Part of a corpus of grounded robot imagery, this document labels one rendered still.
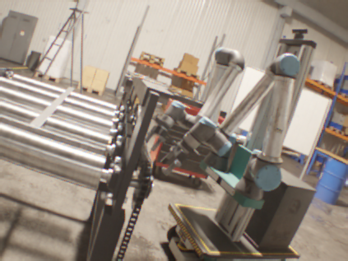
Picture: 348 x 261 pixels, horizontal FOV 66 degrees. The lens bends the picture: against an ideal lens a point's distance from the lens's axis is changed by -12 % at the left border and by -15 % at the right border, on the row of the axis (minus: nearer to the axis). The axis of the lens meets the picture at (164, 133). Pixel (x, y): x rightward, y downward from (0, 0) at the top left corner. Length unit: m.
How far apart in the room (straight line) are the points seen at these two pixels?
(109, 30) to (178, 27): 2.59
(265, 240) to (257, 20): 11.22
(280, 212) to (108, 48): 10.15
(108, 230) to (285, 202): 1.37
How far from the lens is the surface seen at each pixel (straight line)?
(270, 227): 2.16
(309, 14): 13.38
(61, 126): 1.25
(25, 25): 11.70
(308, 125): 6.11
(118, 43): 11.55
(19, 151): 0.98
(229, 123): 1.73
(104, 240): 1.07
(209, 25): 12.05
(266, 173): 1.63
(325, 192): 6.53
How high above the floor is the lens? 1.22
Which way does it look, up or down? 10 degrees down
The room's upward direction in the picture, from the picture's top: 19 degrees clockwise
